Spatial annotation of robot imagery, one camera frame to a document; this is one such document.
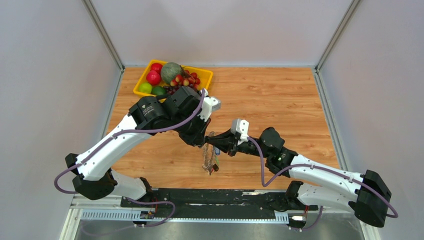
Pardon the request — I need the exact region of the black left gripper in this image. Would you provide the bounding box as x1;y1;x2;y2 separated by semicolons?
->
170;109;212;147

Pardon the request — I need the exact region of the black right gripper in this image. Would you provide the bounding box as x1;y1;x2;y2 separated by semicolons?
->
206;128;271;160

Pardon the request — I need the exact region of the black key tag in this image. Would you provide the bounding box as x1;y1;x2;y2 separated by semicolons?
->
212;164;219;172

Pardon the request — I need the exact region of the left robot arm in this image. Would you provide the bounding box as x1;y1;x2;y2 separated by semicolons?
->
65;86;221;207

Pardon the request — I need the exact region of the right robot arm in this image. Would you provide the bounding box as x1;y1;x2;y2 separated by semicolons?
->
204;127;398;228

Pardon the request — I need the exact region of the dark purple grape bunch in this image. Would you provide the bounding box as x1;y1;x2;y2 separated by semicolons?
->
163;85;183;95

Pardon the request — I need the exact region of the red grape bunch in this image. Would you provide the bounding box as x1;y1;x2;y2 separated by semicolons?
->
169;70;201;91

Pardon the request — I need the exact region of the dark green lime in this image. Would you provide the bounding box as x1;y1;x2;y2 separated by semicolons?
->
151;85;167;96

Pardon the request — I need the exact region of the yellow plastic fruit tray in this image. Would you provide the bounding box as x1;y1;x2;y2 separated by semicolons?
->
133;59;214;98

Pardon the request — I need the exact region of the light green apple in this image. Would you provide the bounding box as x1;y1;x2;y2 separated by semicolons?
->
138;82;153;94

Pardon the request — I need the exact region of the green melon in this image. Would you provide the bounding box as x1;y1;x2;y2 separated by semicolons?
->
160;62;183;85

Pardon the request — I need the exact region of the red apple lower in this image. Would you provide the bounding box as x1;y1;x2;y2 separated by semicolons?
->
146;70;162;86

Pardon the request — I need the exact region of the red apple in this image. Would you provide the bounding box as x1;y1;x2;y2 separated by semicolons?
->
150;62;163;75
146;70;162;86

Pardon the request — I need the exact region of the red apple upper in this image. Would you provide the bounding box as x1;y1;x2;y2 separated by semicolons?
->
150;62;163;75

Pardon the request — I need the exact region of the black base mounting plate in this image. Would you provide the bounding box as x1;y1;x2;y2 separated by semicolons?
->
141;188;306;220

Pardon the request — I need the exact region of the blue key tag inside ring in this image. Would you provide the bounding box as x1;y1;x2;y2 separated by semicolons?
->
214;147;221;156

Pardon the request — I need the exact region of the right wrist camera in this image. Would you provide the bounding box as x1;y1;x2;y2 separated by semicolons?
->
230;118;249;145

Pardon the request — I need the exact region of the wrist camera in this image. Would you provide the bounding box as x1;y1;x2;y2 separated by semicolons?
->
197;88;222;122
230;118;249;145

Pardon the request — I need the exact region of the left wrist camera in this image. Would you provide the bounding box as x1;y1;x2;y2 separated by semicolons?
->
197;88;222;122

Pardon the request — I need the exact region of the aluminium frame rail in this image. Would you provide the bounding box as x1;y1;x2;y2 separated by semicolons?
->
70;196;305;224

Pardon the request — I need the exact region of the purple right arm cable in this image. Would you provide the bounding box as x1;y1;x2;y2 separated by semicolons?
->
247;136;399;232

